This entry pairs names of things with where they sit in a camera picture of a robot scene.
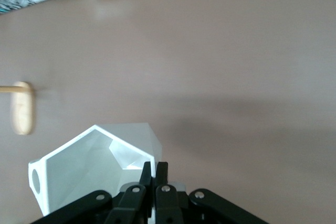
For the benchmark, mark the white faceted cup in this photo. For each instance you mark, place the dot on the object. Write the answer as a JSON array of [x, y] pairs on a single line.
[[78, 161]]

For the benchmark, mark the wooden cup rack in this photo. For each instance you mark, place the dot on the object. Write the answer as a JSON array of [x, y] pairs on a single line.
[[22, 108]]

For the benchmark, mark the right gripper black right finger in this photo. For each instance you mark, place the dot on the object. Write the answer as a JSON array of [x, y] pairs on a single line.
[[168, 205]]

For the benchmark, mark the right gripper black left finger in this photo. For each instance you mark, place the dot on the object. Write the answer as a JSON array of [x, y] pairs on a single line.
[[131, 205]]

